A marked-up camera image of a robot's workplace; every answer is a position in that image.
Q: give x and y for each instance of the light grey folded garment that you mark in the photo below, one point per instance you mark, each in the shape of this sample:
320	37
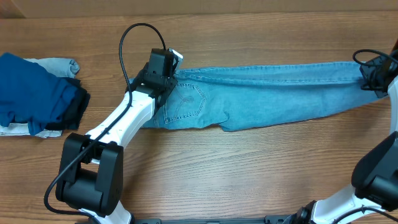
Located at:
60	67

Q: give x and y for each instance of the black garment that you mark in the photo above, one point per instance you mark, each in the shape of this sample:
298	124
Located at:
74	113

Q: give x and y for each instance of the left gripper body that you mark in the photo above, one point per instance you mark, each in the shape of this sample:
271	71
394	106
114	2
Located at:
142	77

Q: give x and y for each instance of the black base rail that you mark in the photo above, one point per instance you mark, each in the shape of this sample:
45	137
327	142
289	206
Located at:
268	219

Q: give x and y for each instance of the light blue denim jeans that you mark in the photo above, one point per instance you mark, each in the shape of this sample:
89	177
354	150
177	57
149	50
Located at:
237	98

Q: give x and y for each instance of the dark blue shirt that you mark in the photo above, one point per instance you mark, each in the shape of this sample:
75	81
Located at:
32	94

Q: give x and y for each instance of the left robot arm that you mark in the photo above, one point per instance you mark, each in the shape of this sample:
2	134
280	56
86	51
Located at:
91	167

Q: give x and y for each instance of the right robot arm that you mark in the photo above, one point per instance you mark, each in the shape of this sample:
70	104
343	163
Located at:
373	187

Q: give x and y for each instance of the white garment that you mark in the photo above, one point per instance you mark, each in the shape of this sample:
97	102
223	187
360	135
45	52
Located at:
18	129

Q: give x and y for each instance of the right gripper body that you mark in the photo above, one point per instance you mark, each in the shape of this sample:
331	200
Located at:
368	74

